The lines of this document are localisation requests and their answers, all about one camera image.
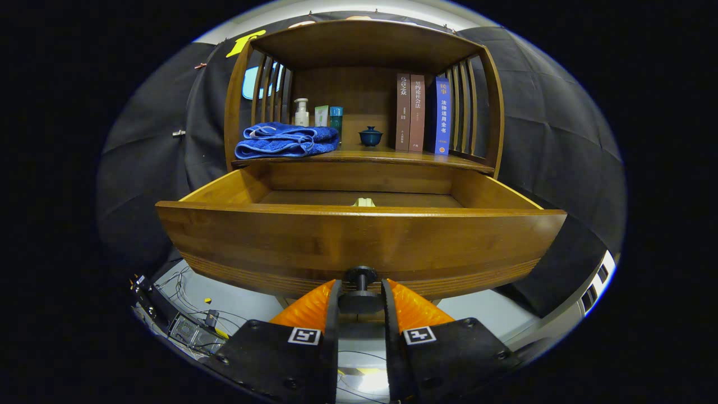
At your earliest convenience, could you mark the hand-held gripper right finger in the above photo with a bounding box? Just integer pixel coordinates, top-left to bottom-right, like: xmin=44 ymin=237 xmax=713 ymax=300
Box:
xmin=381 ymin=278 xmax=525 ymax=404

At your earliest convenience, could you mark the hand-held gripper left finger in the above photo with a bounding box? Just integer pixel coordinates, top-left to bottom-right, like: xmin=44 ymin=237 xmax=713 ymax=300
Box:
xmin=202 ymin=279 xmax=342 ymax=404

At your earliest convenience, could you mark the black round drawer knob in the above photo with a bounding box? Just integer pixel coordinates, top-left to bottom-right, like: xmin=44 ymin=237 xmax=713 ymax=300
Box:
xmin=338 ymin=266 xmax=385 ymax=315

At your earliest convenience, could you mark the wooden drawer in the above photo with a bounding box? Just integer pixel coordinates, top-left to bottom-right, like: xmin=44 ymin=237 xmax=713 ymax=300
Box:
xmin=155 ymin=162 xmax=567 ymax=298

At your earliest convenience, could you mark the wooden countertop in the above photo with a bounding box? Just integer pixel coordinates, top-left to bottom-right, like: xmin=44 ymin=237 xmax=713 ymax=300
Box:
xmin=233 ymin=145 xmax=495 ymax=175

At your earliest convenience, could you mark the wooden cabinet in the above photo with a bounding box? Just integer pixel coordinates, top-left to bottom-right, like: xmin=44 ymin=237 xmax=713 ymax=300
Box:
xmin=224 ymin=20 xmax=505 ymax=180

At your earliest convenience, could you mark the grey mesh computer case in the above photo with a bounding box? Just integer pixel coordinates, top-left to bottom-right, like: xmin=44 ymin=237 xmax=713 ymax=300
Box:
xmin=168 ymin=313 xmax=209 ymax=350

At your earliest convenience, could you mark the black floor device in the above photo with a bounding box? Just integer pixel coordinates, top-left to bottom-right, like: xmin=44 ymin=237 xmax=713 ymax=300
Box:
xmin=132 ymin=274 xmax=172 ymax=332

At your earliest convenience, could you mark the white slotted box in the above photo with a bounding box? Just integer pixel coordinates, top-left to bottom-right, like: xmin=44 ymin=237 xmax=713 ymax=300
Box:
xmin=577 ymin=251 xmax=618 ymax=318

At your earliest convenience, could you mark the folded blue towel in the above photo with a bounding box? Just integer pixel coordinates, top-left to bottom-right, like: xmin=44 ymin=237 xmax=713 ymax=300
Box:
xmin=234 ymin=122 xmax=340 ymax=160

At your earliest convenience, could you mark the blue book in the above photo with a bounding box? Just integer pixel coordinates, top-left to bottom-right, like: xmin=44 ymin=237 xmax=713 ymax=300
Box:
xmin=425 ymin=76 xmax=452 ymax=155

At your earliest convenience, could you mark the reddish brown book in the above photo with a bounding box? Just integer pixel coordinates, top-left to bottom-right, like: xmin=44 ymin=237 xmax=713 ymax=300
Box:
xmin=409 ymin=74 xmax=426 ymax=153

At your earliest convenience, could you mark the dark brown book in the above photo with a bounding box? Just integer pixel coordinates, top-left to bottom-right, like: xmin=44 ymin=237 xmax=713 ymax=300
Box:
xmin=395 ymin=73 xmax=412 ymax=152

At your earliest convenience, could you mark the thin black floor cable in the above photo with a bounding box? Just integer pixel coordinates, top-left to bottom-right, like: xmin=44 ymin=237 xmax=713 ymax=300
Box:
xmin=338 ymin=349 xmax=389 ymax=402

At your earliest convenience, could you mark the thin grey floor cable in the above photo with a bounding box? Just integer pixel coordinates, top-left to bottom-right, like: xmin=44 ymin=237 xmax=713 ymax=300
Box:
xmin=154 ymin=267 xmax=247 ymax=337

